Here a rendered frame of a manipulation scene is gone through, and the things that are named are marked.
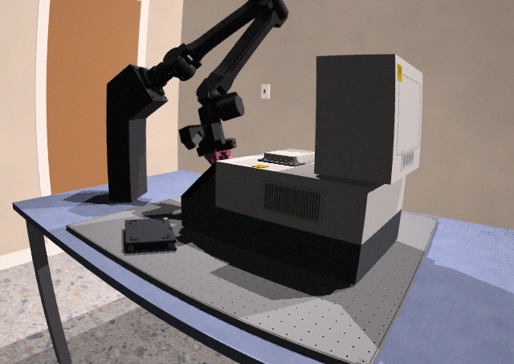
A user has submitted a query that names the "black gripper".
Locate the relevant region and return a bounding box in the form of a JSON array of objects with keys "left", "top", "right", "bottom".
[{"left": 196, "top": 122, "right": 237, "bottom": 165}]

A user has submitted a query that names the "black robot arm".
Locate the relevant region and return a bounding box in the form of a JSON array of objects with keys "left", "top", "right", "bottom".
[{"left": 138, "top": 0, "right": 289, "bottom": 150}]

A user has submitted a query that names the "black and white benchtop lab instrument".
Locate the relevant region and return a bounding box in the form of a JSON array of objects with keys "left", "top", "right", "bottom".
[{"left": 181, "top": 54, "right": 422, "bottom": 284}]

